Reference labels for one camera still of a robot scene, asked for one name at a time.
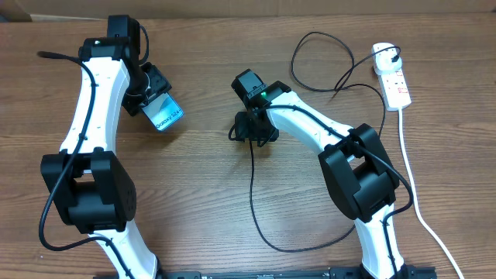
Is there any black Galaxy smartphone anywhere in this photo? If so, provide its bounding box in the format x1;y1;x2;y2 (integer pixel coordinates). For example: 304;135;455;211
142;93;184;132

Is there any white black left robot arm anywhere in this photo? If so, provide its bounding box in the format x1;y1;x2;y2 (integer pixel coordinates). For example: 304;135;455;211
38;15;171;278

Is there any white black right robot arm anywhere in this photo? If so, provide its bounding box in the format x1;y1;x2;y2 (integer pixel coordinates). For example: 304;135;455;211
229;69;405;278

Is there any white charger plug adapter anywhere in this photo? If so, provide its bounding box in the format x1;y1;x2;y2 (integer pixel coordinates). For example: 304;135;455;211
371;43;402;76

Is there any white power strip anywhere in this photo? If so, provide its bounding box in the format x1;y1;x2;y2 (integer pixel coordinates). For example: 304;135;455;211
378;69;412;111

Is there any white power strip cord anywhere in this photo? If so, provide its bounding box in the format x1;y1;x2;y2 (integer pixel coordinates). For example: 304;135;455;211
397;108;465;279

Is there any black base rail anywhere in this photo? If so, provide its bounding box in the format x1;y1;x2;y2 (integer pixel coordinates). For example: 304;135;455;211
92;265;438;279

